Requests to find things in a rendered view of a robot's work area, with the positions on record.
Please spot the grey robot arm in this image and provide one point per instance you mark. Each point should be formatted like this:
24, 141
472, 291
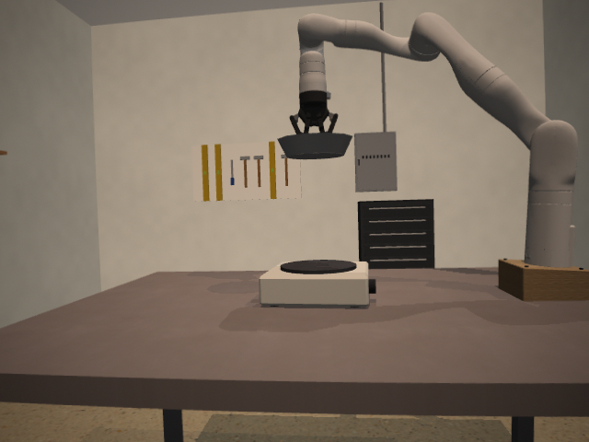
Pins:
549, 236

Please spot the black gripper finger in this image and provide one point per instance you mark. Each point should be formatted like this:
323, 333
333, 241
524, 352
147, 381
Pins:
294, 121
332, 117

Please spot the grey frying pan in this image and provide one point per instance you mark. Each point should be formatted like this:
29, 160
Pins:
315, 145

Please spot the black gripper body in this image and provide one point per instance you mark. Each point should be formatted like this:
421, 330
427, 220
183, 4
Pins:
313, 101

